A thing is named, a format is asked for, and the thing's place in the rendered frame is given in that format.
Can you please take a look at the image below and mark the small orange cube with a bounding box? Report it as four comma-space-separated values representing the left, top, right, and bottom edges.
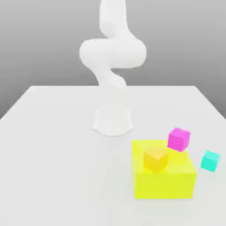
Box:
143, 146, 169, 173

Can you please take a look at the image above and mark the small magenta cube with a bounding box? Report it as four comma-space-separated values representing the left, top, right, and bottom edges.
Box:
167, 127, 192, 153

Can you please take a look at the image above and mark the small turquoise cube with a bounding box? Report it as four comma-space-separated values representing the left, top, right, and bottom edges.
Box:
200, 150, 221, 173

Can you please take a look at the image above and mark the large yellow box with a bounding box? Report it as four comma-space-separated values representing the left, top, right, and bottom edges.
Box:
132, 139, 198, 200

